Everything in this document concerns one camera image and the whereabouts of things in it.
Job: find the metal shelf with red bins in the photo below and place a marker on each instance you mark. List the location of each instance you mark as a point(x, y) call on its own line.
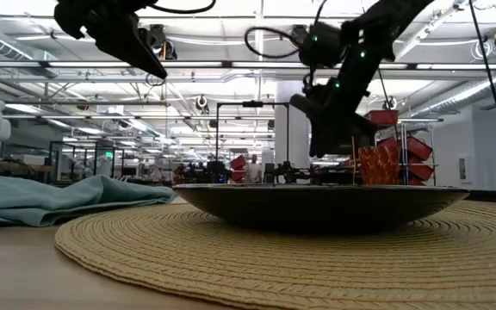
point(418, 150)

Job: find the black aluminium table frame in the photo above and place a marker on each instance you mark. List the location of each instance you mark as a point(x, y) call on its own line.
point(493, 196)

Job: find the red storage bin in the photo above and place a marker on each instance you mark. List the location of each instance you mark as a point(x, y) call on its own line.
point(383, 117)

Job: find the black camera stand frame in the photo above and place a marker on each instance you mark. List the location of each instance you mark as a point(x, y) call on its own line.
point(253, 103)

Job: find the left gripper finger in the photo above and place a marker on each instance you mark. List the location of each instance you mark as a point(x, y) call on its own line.
point(136, 51)

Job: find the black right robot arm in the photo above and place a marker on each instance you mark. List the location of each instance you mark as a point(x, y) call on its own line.
point(373, 39)

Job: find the round woven straw placemat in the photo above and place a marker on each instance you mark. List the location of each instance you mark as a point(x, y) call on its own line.
point(274, 267)

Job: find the wooden chopstick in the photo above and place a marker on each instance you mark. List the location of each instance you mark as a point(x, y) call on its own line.
point(353, 168)

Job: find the person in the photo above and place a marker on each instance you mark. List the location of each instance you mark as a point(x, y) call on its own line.
point(254, 171)

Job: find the red patterned cup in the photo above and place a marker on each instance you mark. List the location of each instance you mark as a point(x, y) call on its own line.
point(381, 165)

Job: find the teal cloth napkin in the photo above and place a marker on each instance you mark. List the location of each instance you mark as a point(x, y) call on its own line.
point(37, 198)

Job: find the dark round plate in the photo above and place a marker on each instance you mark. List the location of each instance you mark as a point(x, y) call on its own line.
point(317, 211)

